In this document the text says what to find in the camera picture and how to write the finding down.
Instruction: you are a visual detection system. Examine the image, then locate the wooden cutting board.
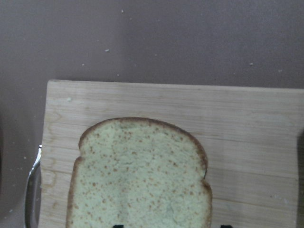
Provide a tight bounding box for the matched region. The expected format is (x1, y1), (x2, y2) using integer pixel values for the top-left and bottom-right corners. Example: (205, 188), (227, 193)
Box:
(38, 80), (304, 228)

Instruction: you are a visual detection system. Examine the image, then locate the bread slice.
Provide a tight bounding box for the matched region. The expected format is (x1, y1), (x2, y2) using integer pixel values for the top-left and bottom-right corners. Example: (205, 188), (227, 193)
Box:
(66, 117), (212, 228)

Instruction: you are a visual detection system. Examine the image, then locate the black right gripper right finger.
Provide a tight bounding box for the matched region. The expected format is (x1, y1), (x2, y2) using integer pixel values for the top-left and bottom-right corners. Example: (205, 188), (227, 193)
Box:
(220, 224), (233, 228)

